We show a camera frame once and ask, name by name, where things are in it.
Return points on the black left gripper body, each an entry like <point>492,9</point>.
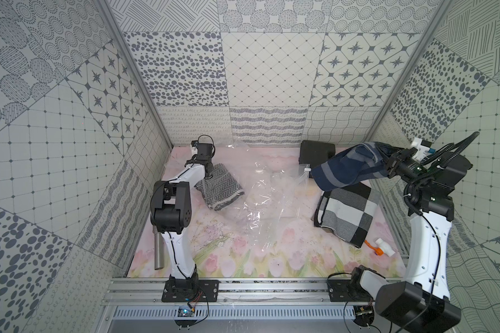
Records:
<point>204,152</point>

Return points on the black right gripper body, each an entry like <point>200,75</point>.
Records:
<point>411,171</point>

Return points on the black white herringbone knit blanket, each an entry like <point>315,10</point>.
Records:
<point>221,189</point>

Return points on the dark grey blanket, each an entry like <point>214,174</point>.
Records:
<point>361,162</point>

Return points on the clear plastic vacuum bag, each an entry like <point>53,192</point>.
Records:
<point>273,187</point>

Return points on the black white checkered blanket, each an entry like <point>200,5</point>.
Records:
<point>348,212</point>

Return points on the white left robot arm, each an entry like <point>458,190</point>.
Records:
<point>171,213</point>

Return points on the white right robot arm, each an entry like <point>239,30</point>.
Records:
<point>421,301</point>

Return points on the orange white plastic tool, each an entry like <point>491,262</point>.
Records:
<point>381,247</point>

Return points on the silver metal cylinder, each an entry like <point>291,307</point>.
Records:
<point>159,250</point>

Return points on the black plastic tool case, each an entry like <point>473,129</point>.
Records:
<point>315,153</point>

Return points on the right black circuit module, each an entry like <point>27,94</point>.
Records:
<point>364,315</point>

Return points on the left green circuit board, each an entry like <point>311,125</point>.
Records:
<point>185,317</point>

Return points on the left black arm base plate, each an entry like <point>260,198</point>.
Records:
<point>190,289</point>

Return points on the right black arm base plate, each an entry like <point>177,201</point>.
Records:
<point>342,287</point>

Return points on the aluminium mounting rail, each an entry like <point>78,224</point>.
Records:
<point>232,291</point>

